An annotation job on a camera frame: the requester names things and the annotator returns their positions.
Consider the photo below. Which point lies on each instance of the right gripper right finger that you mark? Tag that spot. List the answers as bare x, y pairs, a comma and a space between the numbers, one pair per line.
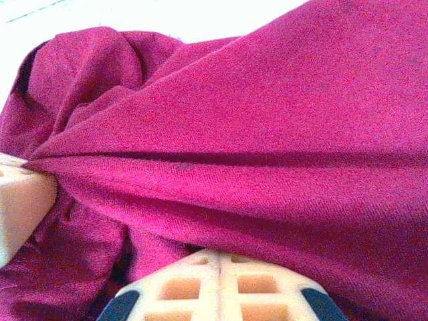
261, 291

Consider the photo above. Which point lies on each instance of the red t-shirt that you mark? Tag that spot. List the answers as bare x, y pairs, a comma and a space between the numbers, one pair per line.
267, 133

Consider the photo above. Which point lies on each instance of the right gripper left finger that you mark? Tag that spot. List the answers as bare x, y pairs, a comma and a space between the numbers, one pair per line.
180, 291

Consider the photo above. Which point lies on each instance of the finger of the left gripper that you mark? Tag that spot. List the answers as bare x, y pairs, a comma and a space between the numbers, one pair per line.
20, 207
11, 160

